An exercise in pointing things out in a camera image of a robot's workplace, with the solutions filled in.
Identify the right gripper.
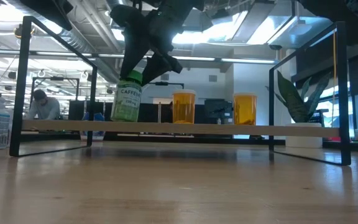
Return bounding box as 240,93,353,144
119,0,205,87

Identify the black background equipment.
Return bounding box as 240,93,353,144
203,98,233,125

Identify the long ceiling light strip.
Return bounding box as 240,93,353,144
0,49,276,65

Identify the snake plant in white pot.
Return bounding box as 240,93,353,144
265,70,333,149

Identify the wooden shelf black metal frame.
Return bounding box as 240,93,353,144
9,15,352,167

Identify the green caffeine bottle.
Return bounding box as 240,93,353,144
110,70,143,123

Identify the person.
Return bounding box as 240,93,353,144
26,89,62,121

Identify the silver ventilation duct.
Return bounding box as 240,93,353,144
7,0,122,82

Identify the orange pill bottle white cap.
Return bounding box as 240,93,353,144
172,89,197,124
233,92,257,126

